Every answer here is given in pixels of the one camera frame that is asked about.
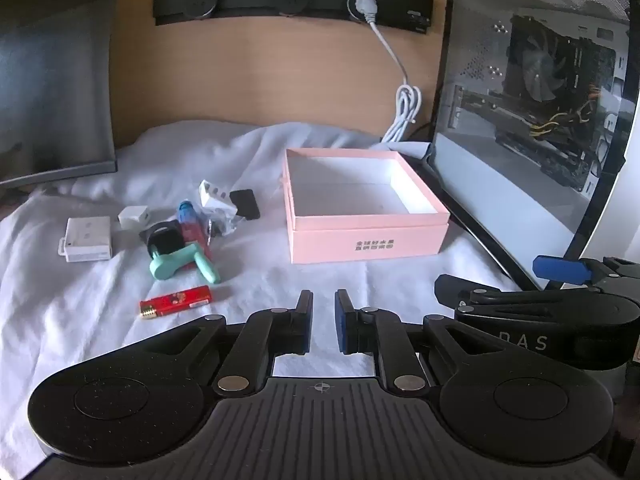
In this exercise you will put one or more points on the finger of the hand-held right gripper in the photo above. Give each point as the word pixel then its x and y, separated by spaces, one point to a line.
pixel 560 268
pixel 452 287

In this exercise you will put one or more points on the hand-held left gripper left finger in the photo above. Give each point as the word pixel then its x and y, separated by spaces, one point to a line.
pixel 303 321

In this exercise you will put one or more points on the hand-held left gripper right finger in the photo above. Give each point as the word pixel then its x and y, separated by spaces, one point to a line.
pixel 342 321

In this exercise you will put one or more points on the pink cardboard box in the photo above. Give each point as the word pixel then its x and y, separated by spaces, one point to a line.
pixel 365 245

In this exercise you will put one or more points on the red lighter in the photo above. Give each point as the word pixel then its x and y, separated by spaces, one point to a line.
pixel 175 301

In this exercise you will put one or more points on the teal plastic tool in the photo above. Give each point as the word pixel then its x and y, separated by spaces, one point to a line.
pixel 170 266

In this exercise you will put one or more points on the red and blue small bottle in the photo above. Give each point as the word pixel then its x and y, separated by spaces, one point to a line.
pixel 190 230

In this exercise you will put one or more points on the white multi-port charger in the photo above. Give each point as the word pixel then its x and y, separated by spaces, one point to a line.
pixel 212 195

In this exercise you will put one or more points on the black round object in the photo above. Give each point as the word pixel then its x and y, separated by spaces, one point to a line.
pixel 161 236

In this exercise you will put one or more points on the white square adapter box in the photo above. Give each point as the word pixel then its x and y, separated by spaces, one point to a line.
pixel 87 240

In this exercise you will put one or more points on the white cloth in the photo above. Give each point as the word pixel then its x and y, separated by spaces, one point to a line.
pixel 350 280

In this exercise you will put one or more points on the clear plastic bag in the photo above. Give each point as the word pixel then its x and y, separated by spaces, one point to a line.
pixel 226 224

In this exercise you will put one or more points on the small black card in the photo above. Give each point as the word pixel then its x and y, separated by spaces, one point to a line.
pixel 245 204

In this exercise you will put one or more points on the glass-sided computer case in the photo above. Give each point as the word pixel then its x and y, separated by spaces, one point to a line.
pixel 525 110

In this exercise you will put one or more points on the small white charger cube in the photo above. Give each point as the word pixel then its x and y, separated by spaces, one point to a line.
pixel 135 216

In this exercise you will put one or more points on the white power plug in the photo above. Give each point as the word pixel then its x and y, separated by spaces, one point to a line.
pixel 361 4

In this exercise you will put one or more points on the dark computer monitor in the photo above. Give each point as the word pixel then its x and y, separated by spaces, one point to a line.
pixel 55 90

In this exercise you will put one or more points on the black wall power track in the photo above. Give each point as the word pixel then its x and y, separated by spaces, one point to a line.
pixel 245 2

